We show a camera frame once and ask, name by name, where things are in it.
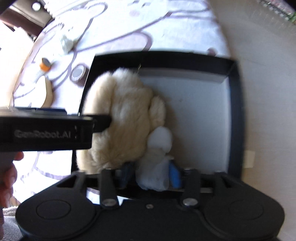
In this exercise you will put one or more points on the white yarn ball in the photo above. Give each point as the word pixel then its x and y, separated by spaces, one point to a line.
pixel 68 44

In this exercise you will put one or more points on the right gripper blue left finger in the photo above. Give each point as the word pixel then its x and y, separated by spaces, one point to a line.
pixel 126 173

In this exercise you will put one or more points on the person's left hand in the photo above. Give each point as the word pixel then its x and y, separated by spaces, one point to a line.
pixel 8 175

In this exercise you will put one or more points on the cartoon bear printed bedsheet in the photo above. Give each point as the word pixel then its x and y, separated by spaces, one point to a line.
pixel 117 26

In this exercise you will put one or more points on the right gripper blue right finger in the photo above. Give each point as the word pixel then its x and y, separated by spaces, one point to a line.
pixel 174 175

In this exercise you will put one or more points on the black storage box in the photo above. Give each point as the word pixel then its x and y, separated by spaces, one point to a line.
pixel 204 103

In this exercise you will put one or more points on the cream fluffy plush toy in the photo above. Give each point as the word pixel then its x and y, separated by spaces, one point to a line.
pixel 135 112

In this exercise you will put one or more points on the brown tape roll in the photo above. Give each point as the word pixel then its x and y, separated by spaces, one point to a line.
pixel 79 74

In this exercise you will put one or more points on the white bag roll orange cap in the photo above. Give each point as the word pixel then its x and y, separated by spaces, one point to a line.
pixel 42 67

